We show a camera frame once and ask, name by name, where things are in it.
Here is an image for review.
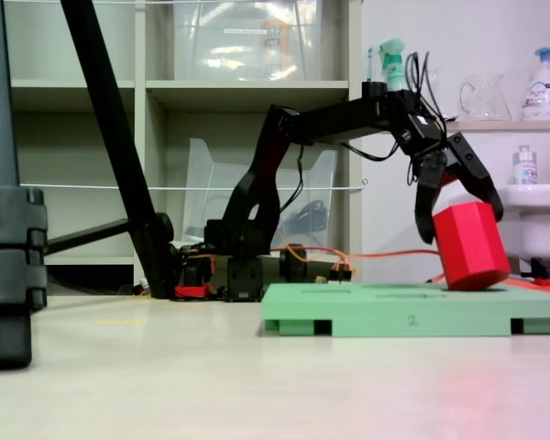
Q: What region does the black tripod brace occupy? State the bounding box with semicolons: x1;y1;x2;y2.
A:
44;218;133;256

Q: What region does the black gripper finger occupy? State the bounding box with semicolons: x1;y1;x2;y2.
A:
445;131;506;224
413;152;449;245

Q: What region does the green shape-sorting board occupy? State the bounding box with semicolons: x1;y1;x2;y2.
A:
258;280;550;339

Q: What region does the white foam soap bottle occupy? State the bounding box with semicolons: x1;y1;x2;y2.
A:
520;45;550;122

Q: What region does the clear plastic tray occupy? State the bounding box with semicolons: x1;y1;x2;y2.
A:
181;137;340;251

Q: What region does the small clear sanitizer bottle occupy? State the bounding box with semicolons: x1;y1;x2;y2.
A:
511;144;539;186

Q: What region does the black gripper motor wire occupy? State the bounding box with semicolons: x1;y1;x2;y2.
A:
404;49;446;121

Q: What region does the beige shelf unit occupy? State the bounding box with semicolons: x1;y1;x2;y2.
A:
2;0;364;295

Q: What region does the white sink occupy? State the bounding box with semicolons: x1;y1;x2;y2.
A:
444;182;550;272

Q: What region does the green spray bottle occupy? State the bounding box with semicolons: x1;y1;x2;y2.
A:
377;38;410;94

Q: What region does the black notched tripod leg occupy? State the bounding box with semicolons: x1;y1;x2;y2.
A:
0;0;50;371

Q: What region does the red octagonal pillar block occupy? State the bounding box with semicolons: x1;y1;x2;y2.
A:
431;199;512;292

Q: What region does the glass pitcher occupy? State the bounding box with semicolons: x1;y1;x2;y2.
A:
458;72;513;123

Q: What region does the clear plastic storage box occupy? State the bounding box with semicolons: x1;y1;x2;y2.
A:
170;0;325;83

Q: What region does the thin orange wire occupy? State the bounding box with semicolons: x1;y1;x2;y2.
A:
274;245;446;284

